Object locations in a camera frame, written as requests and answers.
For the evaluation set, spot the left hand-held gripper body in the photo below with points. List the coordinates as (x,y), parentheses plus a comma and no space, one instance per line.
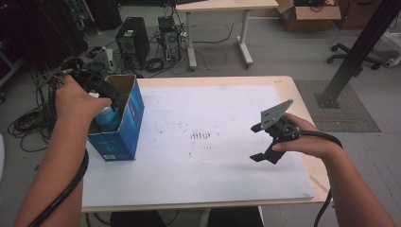
(91,80)

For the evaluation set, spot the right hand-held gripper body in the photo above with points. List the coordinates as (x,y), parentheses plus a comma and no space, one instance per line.
(282,129)

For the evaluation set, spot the blue bottle with white cap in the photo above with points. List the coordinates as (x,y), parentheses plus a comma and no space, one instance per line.
(108,119)

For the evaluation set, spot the blue cardboard box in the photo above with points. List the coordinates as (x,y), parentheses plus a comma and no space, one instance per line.
(126,132)

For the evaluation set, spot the person's left hand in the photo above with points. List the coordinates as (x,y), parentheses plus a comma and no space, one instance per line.
(77,105)

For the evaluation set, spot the person's right hand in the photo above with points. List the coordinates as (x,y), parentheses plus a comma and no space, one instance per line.
(312,143)

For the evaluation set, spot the white power strip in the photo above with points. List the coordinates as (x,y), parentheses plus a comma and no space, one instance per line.
(111,56)

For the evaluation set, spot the light wooden table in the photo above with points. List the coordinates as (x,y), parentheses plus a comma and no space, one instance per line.
(310,94)

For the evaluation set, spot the black computer tower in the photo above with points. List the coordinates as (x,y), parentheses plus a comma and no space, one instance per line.
(134,38)

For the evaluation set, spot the person's right leg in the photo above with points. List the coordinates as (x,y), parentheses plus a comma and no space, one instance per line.
(235,217)

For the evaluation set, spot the person's leg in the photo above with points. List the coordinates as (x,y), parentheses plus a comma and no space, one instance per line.
(235,217)
(138,219)

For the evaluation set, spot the grey floor mat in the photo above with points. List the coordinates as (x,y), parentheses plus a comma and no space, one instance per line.
(353,116)

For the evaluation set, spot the dark curtain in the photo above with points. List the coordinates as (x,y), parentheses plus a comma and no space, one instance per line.
(34,31)

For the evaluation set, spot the white paper mat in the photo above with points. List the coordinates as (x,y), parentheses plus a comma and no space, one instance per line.
(195,176)

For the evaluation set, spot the open computer case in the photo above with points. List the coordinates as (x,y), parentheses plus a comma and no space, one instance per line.
(170,39)

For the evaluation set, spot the black office chair base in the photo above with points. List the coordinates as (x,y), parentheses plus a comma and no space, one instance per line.
(350,55)

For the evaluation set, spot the brown cardboard box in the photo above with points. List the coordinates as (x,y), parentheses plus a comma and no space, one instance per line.
(312,17)

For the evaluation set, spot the person's left leg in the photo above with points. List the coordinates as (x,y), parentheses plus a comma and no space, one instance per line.
(138,219)

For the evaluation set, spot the white-legged wooden desk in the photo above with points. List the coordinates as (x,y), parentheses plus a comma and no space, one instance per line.
(220,4)

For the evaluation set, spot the black metal post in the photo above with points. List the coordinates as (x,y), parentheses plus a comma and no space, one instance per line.
(356,53)

